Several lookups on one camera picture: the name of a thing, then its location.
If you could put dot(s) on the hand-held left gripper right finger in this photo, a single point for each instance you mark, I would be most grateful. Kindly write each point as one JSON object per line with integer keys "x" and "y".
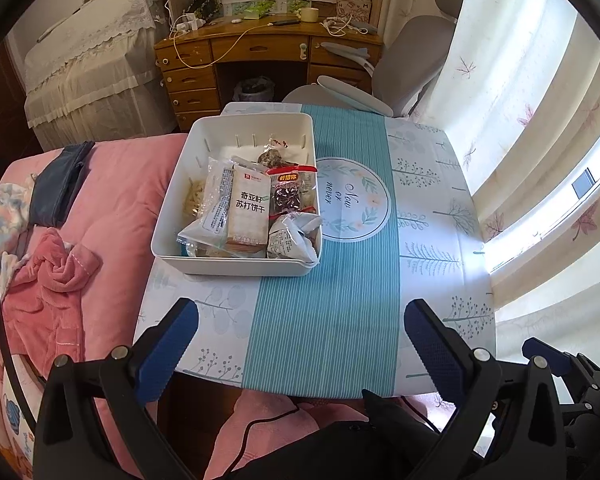
{"x": 430, "y": 350}

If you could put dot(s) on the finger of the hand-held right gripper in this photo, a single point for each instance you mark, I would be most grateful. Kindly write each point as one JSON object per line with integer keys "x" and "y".
{"x": 545, "y": 352}

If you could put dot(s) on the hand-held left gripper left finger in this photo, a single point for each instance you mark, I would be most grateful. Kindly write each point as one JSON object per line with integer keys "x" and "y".
{"x": 167, "y": 350}

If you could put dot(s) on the white plastic bin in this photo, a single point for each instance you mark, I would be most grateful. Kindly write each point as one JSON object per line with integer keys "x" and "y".
{"x": 230, "y": 266}

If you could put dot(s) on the translucent white snack packet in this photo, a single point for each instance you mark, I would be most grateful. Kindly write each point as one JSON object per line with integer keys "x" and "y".
{"x": 212, "y": 210}

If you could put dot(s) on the beige cracker packet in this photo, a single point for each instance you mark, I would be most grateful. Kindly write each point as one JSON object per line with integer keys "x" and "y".
{"x": 247, "y": 210}

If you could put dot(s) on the white printed wrapper packet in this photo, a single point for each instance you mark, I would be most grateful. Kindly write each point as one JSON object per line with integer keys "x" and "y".
{"x": 290, "y": 237}

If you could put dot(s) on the red-edged clear nut bar packet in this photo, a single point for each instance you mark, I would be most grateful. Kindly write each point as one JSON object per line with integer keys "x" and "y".
{"x": 287, "y": 195}

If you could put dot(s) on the clear brown walnut cookie packet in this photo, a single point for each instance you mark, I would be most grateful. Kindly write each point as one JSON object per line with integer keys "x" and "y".
{"x": 272, "y": 157}

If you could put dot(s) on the crumpled pink towel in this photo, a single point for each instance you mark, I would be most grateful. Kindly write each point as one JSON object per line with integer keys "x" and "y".
{"x": 55, "y": 270}

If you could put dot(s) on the clear pale noodle snack packet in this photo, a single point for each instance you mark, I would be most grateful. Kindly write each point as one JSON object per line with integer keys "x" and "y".
{"x": 192, "y": 200}

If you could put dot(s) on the blue-grey cloth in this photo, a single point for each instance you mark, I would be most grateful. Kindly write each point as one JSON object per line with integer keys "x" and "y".
{"x": 60, "y": 185}

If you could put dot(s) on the white blue floral blanket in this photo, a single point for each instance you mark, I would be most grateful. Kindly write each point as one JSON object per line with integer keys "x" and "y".
{"x": 5, "y": 205}

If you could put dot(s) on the white floral curtain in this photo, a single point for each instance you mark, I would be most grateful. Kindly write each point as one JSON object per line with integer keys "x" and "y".
{"x": 530, "y": 85}

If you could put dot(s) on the trash bin with plastic bag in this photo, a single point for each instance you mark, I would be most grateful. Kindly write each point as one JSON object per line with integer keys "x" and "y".
{"x": 252, "y": 91}

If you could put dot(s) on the grey office chair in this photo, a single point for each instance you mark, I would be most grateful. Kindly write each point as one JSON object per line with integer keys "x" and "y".
{"x": 410, "y": 55}

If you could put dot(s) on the white lace cover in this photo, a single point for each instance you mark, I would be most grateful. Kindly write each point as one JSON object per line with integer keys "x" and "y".
{"x": 90, "y": 60}

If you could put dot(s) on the wooden desk with drawers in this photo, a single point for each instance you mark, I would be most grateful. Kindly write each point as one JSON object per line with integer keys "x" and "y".
{"x": 260, "y": 42}

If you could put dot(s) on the small white green hook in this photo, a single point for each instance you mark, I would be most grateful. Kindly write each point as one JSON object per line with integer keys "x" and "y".
{"x": 303, "y": 51}

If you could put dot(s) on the white charger plug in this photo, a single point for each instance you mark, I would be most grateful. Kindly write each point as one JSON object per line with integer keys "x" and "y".
{"x": 187, "y": 25}

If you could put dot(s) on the black patterned pouch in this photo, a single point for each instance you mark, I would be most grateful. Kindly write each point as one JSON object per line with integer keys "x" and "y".
{"x": 203, "y": 5}

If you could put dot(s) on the black remote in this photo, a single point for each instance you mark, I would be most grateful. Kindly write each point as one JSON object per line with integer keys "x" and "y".
{"x": 286, "y": 22}

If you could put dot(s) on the printed cardboard box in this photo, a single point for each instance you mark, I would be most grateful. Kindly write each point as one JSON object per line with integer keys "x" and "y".
{"x": 355, "y": 4}

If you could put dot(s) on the pale yellow mug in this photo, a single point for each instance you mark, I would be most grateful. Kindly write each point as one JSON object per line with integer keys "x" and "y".
{"x": 307, "y": 15}

